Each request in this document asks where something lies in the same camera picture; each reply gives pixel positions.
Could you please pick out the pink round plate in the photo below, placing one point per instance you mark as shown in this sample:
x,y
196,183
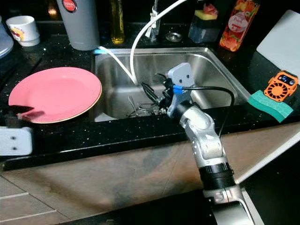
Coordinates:
x,y
56,93

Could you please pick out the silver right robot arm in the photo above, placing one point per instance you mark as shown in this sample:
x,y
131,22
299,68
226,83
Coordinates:
x,y
199,124

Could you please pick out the white kitchen appliance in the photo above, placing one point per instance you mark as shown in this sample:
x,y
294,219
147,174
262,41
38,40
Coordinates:
x,y
4,44

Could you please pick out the stainless steel sink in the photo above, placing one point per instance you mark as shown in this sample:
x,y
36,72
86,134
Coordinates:
x,y
150,65

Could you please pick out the round metal counter fitting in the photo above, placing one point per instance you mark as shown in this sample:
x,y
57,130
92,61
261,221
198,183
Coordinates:
x,y
173,36

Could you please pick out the chrome faucet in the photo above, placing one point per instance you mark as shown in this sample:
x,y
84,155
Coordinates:
x,y
153,18

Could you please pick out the dark sponge holder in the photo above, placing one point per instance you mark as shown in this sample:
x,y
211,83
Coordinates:
x,y
202,30

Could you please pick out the glass oil bottle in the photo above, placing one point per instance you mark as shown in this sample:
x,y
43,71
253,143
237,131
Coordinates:
x,y
117,26

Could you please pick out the yellow sponge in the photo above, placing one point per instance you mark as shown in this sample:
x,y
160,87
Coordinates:
x,y
206,15

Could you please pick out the red scrubber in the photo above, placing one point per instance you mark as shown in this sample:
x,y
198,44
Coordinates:
x,y
211,8

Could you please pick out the white printed mug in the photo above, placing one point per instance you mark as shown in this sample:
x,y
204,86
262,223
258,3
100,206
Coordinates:
x,y
23,32

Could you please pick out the orange dish soap bottle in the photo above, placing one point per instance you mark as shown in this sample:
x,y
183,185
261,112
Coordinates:
x,y
239,26

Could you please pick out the grey tumbler with red logo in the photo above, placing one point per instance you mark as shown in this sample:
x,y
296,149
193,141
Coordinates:
x,y
79,28

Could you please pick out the green sponge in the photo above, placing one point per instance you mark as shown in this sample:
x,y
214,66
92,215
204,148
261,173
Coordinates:
x,y
269,105

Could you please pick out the orange black handheld fan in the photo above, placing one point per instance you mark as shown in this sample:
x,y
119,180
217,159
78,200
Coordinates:
x,y
277,91

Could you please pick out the white cutting board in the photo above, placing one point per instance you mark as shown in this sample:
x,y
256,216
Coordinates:
x,y
281,42

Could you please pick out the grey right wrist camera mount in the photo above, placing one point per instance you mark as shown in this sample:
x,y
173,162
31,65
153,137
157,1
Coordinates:
x,y
180,75

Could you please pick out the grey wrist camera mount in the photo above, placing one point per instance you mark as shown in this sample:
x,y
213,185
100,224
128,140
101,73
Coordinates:
x,y
180,75
16,140

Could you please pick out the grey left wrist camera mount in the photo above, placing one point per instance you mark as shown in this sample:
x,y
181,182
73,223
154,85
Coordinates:
x,y
16,140

